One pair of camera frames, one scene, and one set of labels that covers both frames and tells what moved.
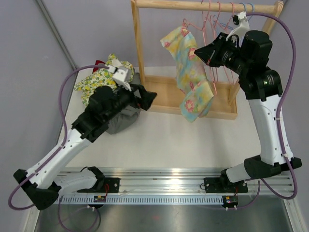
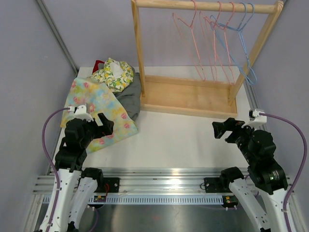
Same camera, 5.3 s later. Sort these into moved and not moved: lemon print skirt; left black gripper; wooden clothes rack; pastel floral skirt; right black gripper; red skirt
Moved: right black gripper; left black gripper; pastel floral skirt
Not moved: red skirt; lemon print skirt; wooden clothes rack
